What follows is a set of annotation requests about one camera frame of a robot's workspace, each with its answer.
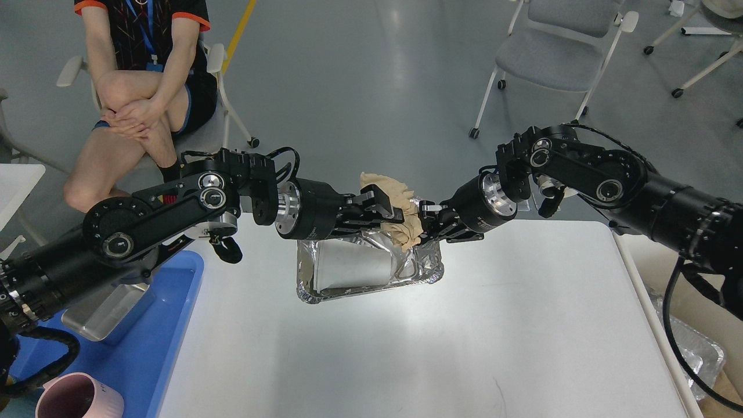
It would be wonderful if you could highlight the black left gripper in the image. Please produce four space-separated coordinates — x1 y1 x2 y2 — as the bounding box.
276 178 405 240

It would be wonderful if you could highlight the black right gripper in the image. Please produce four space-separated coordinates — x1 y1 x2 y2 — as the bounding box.
417 172 517 244

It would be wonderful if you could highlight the brown paper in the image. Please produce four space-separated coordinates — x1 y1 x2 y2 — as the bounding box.
360 172 424 251

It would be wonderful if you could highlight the aluminium foil tray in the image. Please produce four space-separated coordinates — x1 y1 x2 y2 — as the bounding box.
295 231 444 304

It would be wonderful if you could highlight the white paper cup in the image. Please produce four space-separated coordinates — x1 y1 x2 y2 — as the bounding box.
312 240 397 292

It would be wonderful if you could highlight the stainless steel square tray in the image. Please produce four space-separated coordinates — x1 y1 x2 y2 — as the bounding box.
61 283 156 345

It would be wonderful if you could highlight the pink ribbed mug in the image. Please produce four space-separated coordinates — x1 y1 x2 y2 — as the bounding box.
35 372 125 417

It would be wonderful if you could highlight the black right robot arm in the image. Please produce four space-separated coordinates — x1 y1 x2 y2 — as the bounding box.
419 121 742 411

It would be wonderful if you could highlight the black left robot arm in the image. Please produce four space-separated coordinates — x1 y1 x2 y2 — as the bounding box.
2 146 404 398

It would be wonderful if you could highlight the grey chair behind person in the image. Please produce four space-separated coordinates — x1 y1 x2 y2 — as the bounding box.
56 44 259 162

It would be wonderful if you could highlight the grey chair right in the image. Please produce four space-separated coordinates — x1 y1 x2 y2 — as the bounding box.
468 1 639 139

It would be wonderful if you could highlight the person in black shirt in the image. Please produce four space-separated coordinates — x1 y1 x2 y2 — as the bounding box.
63 1 217 212

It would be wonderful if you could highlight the beige plastic bin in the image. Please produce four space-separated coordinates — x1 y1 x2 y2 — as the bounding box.
615 235 742 417

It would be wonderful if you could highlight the white side table left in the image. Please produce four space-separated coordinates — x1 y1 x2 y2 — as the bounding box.
1 163 49 260

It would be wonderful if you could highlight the white chair far right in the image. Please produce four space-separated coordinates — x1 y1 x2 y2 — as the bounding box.
641 1 741 134

